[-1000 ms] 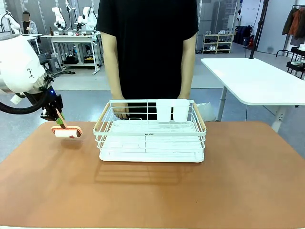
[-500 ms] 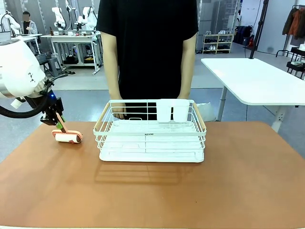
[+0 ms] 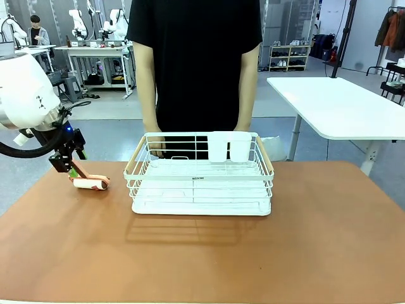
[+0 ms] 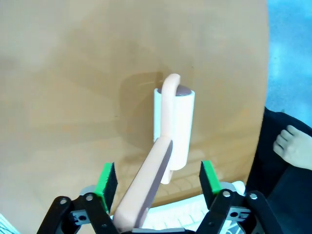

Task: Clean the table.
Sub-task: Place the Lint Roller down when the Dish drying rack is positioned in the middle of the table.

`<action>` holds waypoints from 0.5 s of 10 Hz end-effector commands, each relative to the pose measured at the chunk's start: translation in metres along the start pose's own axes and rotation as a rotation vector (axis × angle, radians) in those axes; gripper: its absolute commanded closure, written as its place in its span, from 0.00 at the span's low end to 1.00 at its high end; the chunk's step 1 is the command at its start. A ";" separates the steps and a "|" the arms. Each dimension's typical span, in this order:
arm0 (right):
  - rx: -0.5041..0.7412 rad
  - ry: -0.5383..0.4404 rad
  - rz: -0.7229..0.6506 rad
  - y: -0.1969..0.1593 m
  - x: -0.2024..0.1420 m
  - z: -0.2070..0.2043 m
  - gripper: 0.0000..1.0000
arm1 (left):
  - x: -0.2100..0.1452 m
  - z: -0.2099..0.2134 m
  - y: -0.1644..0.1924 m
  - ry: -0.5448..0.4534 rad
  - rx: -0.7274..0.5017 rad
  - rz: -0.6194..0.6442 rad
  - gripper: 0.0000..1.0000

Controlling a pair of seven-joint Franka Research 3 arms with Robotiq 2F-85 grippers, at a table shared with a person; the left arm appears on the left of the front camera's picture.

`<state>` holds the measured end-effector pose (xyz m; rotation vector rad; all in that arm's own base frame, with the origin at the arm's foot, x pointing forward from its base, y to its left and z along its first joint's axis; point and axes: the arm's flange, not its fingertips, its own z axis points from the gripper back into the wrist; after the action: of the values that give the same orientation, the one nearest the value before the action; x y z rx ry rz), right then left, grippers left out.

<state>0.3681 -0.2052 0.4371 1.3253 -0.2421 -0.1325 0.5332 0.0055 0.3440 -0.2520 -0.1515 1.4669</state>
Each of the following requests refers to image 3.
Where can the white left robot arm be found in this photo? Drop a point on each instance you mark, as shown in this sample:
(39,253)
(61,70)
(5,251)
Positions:
(22,92)

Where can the person's right forearm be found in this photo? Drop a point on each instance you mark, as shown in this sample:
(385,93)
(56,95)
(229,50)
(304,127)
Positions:
(145,85)

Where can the white background desk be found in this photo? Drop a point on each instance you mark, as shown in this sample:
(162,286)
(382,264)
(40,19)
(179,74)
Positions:
(38,48)

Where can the black pole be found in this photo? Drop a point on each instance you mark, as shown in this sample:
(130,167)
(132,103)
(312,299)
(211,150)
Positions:
(343,38)

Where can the black cart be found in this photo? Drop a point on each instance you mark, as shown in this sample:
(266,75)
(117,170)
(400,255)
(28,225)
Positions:
(394,84)

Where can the white background workbench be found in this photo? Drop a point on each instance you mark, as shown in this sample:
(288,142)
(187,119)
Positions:
(91,49)

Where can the white table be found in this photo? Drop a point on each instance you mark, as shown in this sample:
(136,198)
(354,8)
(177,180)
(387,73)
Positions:
(341,104)

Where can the person's right hand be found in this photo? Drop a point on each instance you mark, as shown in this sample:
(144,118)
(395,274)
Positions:
(155,142)

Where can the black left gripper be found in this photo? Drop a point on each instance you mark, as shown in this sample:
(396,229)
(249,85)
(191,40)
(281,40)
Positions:
(73,142)

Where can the person's black T-shirt torso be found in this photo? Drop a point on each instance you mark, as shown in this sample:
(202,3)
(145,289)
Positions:
(194,73)

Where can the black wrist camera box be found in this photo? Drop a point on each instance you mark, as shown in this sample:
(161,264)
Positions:
(61,161)

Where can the background seated person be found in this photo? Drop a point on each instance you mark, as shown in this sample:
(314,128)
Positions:
(38,33)

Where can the wooden shoe rack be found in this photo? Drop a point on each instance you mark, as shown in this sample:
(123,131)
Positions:
(289,58)

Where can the orange jacket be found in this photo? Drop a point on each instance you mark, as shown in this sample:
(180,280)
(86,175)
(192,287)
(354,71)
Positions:
(391,31)

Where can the red fire extinguisher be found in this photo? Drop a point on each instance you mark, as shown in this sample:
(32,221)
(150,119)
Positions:
(333,56)

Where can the dark backpack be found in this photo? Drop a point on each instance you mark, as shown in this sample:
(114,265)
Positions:
(322,46)

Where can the person's left hand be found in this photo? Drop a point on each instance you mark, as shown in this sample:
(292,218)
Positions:
(243,128)

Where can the black coat rack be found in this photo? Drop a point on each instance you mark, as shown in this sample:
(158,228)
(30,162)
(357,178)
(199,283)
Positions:
(376,68)

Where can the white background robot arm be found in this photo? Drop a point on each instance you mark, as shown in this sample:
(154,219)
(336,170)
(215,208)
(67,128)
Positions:
(112,23)
(14,30)
(77,23)

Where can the brown bottle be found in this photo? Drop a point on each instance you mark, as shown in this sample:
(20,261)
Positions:
(67,41)

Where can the white drip tray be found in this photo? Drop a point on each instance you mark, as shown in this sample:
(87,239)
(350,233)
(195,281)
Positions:
(202,207)

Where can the white plastic bag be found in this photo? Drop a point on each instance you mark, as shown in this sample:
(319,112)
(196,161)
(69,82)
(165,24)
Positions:
(276,149)

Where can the olive green jacket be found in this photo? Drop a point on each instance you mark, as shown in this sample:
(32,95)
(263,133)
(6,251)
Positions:
(381,28)

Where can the grey stool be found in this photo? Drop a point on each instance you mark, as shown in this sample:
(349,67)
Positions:
(68,87)

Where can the person's left forearm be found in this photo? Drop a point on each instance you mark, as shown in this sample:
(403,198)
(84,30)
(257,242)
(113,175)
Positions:
(248,85)

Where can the white cutlery holder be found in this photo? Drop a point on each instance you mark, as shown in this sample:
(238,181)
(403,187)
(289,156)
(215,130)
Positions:
(229,147)

